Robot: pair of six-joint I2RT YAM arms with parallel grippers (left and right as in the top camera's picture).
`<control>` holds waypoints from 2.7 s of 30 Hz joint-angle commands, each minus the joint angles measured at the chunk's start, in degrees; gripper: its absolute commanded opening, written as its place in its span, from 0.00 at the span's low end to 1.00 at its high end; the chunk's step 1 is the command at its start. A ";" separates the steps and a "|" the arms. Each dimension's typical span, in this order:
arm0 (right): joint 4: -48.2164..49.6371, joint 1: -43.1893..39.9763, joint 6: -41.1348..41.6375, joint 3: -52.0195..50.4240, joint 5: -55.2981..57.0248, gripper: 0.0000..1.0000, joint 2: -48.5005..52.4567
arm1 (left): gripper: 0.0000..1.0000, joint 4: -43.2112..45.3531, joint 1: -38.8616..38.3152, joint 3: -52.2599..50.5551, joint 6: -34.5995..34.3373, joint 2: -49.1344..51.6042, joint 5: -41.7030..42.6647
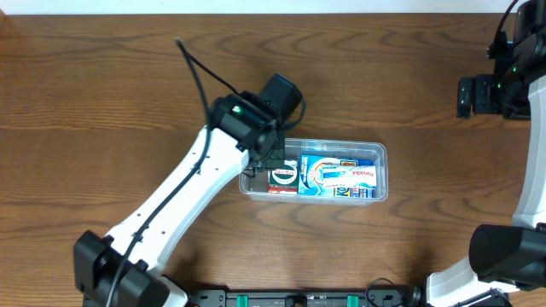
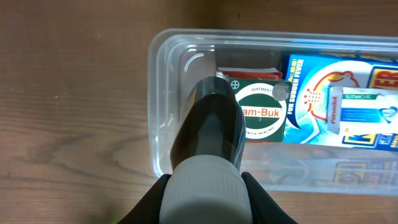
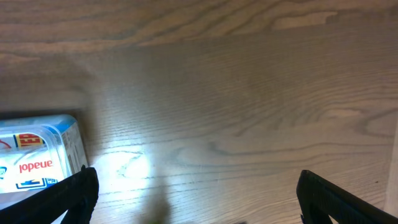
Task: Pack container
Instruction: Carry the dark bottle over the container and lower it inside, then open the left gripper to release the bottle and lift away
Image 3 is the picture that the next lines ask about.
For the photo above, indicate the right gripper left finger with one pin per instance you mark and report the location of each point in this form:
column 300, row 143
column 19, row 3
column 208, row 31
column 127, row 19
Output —
column 74, row 197

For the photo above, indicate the white Panadol box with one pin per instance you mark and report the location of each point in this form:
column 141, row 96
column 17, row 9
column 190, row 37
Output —
column 30, row 172

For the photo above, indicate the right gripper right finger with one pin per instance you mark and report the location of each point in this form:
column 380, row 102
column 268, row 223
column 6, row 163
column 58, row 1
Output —
column 323, row 202

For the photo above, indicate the clear plastic container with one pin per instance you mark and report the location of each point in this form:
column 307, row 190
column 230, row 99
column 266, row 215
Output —
column 63, row 133

